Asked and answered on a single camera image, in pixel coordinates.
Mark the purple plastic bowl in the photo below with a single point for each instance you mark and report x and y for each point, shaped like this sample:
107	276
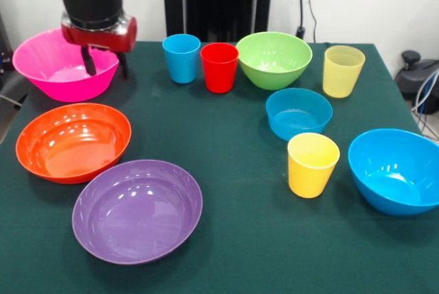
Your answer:
137	211

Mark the small dark blue bowl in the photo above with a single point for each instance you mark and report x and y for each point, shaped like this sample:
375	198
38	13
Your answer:
298	119

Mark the red plastic cup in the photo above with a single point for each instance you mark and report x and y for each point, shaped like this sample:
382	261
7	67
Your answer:
219	74

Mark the translucent yellow-green plastic cup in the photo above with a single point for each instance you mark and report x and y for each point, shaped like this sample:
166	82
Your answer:
341	78

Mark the large light blue bowl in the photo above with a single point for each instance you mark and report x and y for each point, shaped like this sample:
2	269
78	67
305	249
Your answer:
394	177

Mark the blue plastic cup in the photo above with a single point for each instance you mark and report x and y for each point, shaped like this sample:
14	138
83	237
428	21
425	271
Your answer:
181	64

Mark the green plastic bowl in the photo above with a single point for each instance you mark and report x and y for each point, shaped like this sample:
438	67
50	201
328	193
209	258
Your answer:
274	74

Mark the black floor device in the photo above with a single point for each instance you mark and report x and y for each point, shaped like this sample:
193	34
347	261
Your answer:
5	50
411	78

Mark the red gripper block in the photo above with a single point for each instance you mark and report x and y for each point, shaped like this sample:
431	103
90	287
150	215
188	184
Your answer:
113	38

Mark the pink plastic bowl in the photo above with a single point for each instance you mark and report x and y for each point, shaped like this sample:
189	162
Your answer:
68	85

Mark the dark green table cloth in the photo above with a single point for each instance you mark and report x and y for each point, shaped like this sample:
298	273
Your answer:
223	129

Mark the orange plastic bowl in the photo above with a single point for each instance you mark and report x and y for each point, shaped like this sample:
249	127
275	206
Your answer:
73	143

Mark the yellow plastic cup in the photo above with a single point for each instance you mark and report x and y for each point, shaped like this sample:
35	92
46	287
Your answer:
308	177

